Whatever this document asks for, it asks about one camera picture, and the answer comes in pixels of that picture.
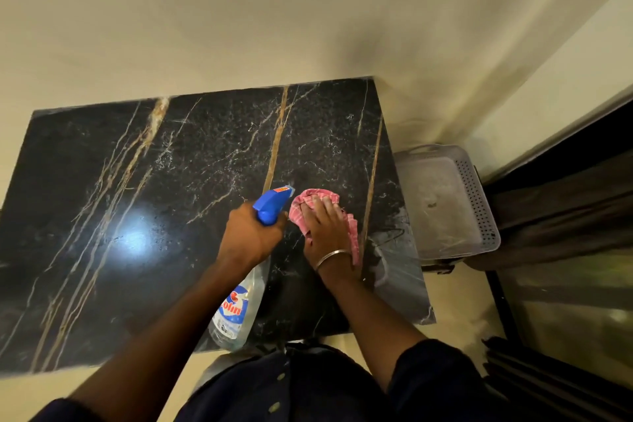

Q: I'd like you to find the dark navy buttoned shirt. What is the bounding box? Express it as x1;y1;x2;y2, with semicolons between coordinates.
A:
30;338;500;422

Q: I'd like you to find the person's left forearm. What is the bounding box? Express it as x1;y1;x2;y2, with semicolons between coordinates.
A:
64;258;263;422

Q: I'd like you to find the blue trigger spray bottle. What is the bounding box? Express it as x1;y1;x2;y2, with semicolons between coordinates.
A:
208;184;296;351

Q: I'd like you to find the person's left hand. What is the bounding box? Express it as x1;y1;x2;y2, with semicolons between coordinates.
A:
216;201;289;273

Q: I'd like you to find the person's right hand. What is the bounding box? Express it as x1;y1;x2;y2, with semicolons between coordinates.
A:
300;195;353;273

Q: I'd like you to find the black window frame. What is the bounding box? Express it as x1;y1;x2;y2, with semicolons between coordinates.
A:
482;100;633;422

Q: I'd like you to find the dark brown curtain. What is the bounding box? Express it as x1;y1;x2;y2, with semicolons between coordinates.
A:
465;150;633;271

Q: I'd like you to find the thin metal bangle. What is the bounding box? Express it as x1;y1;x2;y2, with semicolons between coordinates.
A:
315;249;353;273

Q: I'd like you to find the person's right forearm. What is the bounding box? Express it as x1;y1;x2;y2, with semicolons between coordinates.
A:
316;255;431;393

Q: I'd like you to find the grey perforated plastic basket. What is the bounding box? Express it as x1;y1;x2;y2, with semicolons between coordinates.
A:
393;144;501;269

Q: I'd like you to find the pink checked cleaning cloth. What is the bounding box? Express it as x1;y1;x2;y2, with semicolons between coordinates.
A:
288;188;361;267

